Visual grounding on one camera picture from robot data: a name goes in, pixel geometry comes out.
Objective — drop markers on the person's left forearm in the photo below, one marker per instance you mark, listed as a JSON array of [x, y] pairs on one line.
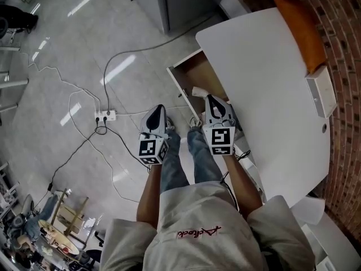
[[149, 202]]

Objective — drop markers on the orange cushion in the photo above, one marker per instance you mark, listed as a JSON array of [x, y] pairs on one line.
[[304, 30]]

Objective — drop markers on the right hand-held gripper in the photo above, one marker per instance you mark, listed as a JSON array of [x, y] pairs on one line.
[[220, 140]]

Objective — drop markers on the wooden chair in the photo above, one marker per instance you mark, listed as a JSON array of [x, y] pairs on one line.
[[72, 219]]

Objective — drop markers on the round wooden table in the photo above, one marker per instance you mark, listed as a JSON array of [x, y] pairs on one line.
[[59, 237]]

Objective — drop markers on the person's shoe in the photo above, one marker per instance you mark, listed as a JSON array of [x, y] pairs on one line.
[[170, 123], [195, 122]]

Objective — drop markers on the grey refrigerator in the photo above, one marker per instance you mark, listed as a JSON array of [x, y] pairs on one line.
[[191, 1]]

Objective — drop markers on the white wooden drawer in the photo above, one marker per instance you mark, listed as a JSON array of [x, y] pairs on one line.
[[200, 72]]

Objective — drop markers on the white speaker box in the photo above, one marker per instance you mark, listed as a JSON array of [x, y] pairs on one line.
[[323, 92]]

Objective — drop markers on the white chair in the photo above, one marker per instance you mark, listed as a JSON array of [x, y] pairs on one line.
[[332, 241]]

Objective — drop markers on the person's right shoe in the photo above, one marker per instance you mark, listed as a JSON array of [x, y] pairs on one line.
[[195, 122]]

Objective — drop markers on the person's light grey shirt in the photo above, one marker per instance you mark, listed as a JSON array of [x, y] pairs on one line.
[[203, 236]]

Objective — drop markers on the person's leg in jeans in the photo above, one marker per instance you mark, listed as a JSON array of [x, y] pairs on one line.
[[172, 162], [203, 157]]

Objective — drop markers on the person's right forearm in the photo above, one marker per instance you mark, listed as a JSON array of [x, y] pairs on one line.
[[245, 188]]

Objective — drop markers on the person's right leg in jeans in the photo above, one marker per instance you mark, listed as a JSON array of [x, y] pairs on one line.
[[203, 157]]

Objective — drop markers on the black office chair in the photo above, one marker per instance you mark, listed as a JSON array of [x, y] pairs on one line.
[[94, 253]]

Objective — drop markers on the white rectangular table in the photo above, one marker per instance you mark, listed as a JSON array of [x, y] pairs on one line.
[[11, 83]]

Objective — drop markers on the person's left shoe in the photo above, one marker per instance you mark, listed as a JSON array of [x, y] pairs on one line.
[[170, 123]]

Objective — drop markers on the person's left leg in jeans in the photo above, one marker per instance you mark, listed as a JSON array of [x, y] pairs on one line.
[[172, 162]]

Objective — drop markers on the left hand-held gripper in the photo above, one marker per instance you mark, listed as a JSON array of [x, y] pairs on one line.
[[149, 148]]

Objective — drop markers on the small white object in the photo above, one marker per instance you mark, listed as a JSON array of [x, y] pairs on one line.
[[198, 91]]

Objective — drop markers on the white desk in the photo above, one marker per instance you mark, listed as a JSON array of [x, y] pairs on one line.
[[268, 95]]

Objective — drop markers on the white power strip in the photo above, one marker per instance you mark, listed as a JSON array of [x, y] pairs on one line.
[[105, 115]]

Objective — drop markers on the black power adapter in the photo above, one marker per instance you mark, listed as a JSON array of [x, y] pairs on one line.
[[50, 186]]

